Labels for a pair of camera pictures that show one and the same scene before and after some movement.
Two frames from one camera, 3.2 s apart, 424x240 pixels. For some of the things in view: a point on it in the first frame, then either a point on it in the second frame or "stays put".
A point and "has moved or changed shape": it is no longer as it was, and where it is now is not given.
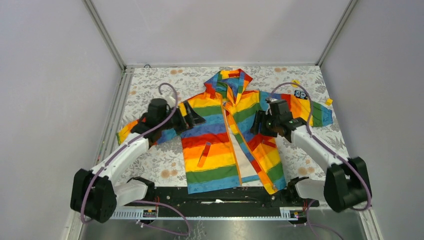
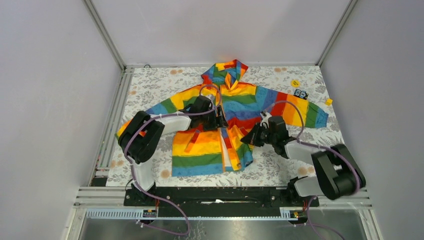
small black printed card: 300,94 stays put
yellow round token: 296,81 stays put
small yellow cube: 329,102 stays put
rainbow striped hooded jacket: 235,135 has moved or changed shape
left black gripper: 188,121 to 217,121
